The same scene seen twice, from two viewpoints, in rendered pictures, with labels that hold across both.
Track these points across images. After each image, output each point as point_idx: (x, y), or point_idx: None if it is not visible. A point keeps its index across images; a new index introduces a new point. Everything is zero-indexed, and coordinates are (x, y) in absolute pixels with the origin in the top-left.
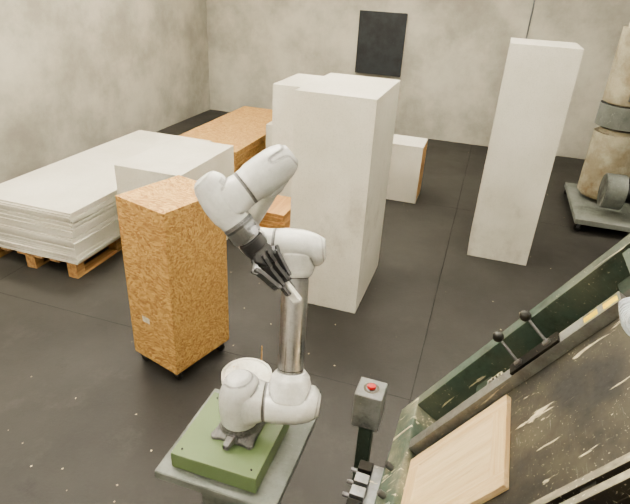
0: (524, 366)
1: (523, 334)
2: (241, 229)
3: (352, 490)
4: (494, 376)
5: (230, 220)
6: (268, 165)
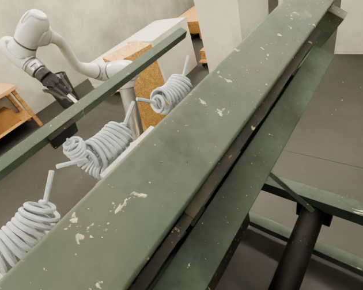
0: None
1: None
2: (26, 68)
3: None
4: None
5: (19, 64)
6: (21, 25)
